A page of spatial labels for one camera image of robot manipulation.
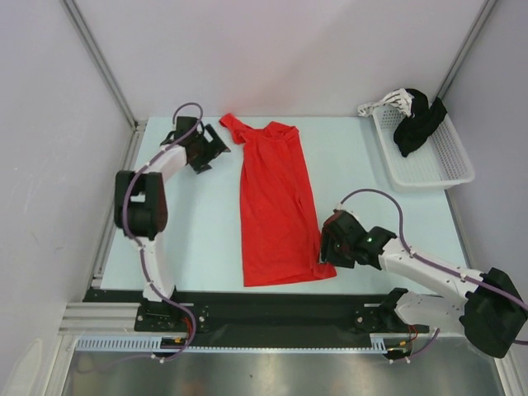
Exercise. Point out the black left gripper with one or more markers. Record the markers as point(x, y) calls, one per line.
point(219, 148)

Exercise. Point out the white plastic basket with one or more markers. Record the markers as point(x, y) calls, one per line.
point(439, 164)

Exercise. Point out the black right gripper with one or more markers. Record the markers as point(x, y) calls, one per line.
point(327, 254)

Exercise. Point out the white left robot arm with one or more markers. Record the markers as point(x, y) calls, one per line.
point(140, 202)

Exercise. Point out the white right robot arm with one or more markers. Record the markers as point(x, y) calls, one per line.
point(483, 307)

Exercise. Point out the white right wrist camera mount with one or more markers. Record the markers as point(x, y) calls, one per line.
point(341, 207)

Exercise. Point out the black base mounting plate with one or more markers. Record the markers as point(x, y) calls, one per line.
point(262, 319)

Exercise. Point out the black tank top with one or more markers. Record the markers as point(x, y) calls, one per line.
point(414, 130)

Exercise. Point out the aluminium frame rail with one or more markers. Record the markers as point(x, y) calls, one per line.
point(87, 211)

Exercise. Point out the red tank top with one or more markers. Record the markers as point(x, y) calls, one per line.
point(279, 227)

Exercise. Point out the white slotted cable duct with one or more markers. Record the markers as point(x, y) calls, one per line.
point(169, 345)

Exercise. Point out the white striped tank top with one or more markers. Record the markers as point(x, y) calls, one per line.
point(401, 99)

